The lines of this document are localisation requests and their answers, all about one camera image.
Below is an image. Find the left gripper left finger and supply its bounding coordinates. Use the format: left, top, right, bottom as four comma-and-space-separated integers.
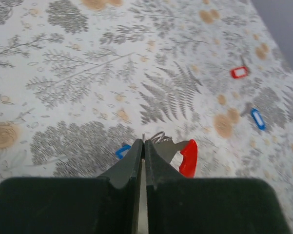
0, 139, 143, 234

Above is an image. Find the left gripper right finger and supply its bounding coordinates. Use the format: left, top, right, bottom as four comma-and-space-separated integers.
145, 141, 290, 234

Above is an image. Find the blue key tag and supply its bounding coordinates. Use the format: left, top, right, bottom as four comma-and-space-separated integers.
115, 144, 131, 159
240, 102, 266, 131

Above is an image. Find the red key tag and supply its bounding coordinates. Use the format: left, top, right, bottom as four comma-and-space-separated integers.
231, 56, 249, 79

